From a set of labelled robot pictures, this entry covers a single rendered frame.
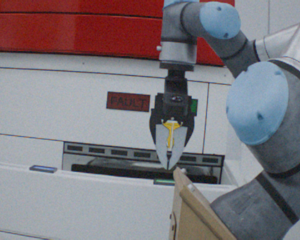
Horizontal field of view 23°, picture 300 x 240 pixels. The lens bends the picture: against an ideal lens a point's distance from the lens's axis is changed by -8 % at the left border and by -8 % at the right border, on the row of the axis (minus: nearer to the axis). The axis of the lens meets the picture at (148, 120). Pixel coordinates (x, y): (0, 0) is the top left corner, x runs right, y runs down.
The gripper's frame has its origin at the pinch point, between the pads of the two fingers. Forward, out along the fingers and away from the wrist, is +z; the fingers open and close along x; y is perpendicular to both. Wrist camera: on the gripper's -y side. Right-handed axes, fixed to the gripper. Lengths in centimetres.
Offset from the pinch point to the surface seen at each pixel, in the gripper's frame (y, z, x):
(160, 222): -4.3, 11.9, 0.3
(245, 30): 207, -45, -32
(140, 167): 57, 8, 7
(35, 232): -4.3, 17.6, 26.4
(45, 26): 53, -29, 38
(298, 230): -4.1, 12.6, -30.2
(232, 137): 207, 8, -28
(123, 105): 58, -9, 14
